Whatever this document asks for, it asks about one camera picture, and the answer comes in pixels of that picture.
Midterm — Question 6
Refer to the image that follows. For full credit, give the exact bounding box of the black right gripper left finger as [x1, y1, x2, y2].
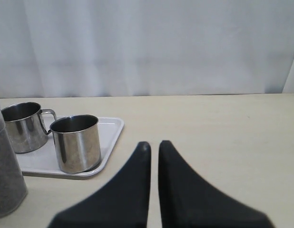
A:
[49, 142, 151, 228]

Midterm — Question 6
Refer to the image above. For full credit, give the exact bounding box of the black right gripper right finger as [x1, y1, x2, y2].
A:
[158, 140, 274, 228]

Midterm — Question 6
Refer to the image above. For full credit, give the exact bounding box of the steel mug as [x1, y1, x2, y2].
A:
[50, 114, 101, 173]
[1, 102, 57, 154]

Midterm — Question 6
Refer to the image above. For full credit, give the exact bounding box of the clear plastic container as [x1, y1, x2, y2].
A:
[0, 109, 28, 218]

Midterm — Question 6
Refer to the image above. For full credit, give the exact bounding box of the white plastic tray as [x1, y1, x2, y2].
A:
[16, 117, 124, 180]

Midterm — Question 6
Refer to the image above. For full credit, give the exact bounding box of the white curtain backdrop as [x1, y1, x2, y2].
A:
[0, 0, 294, 98]

